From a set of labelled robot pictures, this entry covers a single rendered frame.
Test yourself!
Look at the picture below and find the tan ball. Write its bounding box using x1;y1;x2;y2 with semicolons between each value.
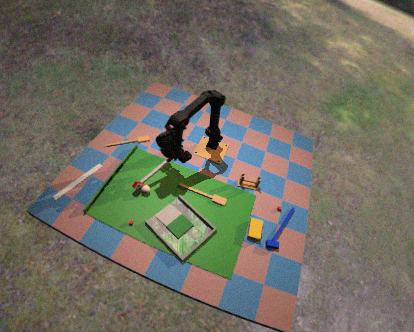
141;186;150;194

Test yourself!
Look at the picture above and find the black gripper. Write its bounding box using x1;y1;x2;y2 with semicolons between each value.
171;138;192;163

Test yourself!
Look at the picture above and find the blue putter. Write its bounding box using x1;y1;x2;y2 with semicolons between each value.
265;207;295;250

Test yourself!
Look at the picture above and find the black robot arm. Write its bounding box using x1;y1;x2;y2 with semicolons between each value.
156;90;226;158

